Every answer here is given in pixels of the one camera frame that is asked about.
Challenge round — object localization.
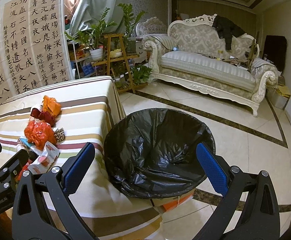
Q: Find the black lined trash bin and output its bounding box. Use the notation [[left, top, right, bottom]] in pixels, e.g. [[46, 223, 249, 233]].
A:
[[104, 108, 216, 199]]

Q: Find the metal storage shelf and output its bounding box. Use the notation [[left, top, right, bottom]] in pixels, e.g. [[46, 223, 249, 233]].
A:
[[67, 41, 96, 79]]

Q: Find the ornate armchair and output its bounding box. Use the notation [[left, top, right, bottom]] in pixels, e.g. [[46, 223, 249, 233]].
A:
[[135, 17, 167, 63]]

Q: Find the grey-green curtain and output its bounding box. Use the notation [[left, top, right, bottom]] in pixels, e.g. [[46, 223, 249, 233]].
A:
[[68, 0, 128, 36]]

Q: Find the black jacket on sofa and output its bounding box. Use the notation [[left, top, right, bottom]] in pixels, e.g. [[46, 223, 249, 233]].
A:
[[212, 15, 246, 50]]

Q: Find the tall green potted plant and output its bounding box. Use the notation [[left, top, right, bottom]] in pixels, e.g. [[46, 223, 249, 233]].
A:
[[117, 3, 146, 54]]

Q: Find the potted plant white pot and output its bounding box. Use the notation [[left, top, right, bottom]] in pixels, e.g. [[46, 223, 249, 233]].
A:
[[64, 7, 117, 62]]

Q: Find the white red snack wrapper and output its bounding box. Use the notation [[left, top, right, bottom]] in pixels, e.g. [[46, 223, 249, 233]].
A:
[[28, 141, 60, 174]]

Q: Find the brown patterned small pouch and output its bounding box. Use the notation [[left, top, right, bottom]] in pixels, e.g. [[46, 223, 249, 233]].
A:
[[54, 128, 65, 142]]

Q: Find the small floor plant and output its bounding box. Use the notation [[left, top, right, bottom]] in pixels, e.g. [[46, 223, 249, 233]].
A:
[[131, 64, 152, 85]]

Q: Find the ornate white sofa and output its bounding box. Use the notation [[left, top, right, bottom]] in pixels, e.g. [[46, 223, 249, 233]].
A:
[[142, 14, 280, 116]]

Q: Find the teal white box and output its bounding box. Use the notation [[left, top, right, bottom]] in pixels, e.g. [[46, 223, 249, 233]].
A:
[[17, 137, 35, 148]]

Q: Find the dark red crumpled bag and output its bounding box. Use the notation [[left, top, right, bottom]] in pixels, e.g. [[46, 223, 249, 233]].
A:
[[30, 108, 55, 127]]

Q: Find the orange plastic bag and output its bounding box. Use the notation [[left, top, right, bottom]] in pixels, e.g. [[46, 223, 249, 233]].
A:
[[42, 95, 61, 117]]

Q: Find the calligraphy folding screen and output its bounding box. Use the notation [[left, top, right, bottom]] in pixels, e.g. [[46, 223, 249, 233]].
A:
[[0, 0, 74, 105]]

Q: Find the red-orange plastic bag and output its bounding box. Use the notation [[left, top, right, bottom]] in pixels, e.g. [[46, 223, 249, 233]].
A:
[[24, 120, 56, 151]]

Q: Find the striped tablecloth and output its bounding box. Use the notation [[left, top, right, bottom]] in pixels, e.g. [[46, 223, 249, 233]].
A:
[[0, 76, 162, 239]]

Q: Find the wooden plant stand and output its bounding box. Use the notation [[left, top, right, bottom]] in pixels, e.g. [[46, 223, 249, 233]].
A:
[[91, 34, 148, 94]]

